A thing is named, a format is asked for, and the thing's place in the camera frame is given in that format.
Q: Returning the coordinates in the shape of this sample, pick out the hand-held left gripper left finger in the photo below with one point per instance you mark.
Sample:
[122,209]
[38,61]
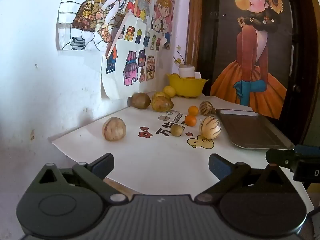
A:
[103,165]

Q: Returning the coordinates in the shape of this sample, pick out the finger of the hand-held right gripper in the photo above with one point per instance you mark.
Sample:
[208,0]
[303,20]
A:
[280,157]
[308,149]

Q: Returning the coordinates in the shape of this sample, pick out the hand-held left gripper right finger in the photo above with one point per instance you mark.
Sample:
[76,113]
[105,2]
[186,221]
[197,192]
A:
[217,166]

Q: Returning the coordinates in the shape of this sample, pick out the pale beige striped melon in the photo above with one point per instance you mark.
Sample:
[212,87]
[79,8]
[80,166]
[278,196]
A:
[114,129]

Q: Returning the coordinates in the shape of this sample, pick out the metal tray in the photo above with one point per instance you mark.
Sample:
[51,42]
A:
[252,130]

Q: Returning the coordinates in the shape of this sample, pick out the purple striped pepino melon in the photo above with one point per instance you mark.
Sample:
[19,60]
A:
[210,127]

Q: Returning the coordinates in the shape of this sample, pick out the small orange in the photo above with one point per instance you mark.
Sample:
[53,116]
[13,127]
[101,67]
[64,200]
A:
[193,110]
[190,120]

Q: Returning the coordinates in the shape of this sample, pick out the small brown round fruit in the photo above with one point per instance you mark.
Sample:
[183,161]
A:
[177,130]

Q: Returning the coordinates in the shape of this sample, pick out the small dark striped melon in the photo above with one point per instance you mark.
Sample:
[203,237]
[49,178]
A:
[207,108]

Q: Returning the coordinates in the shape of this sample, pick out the brown kiwi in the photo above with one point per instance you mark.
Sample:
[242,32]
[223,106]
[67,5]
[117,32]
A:
[139,100]

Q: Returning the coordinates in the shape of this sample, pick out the yellow-green mango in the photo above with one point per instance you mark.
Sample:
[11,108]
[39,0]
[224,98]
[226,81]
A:
[161,104]

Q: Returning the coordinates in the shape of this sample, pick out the yellow fruit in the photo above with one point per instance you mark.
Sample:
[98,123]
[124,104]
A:
[160,94]

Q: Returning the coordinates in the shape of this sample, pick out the yellow plastic bowl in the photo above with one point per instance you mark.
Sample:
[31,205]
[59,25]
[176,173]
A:
[187,87]

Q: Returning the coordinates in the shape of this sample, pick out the folded white paper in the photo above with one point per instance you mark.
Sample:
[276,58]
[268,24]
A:
[198,75]

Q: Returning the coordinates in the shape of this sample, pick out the white and orange jar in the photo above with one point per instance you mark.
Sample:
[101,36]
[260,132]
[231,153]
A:
[186,72]

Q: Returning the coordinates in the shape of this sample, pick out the framed girl painting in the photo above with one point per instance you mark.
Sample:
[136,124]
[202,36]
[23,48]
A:
[250,55]

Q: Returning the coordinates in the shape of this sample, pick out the yellow flower sprig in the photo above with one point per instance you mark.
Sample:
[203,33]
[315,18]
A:
[179,59]

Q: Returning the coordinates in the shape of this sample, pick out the coloured houses wall drawing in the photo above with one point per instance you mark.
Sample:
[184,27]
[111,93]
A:
[132,62]

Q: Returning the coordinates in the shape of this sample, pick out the seated girl wall drawing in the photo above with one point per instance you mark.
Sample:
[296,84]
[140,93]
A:
[85,12]

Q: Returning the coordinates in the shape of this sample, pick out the bear and girl wall drawing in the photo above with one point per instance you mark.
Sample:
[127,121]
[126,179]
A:
[163,12]

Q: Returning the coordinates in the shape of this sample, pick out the coloured shop wall drawing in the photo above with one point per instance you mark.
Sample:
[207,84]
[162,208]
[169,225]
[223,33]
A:
[141,2]

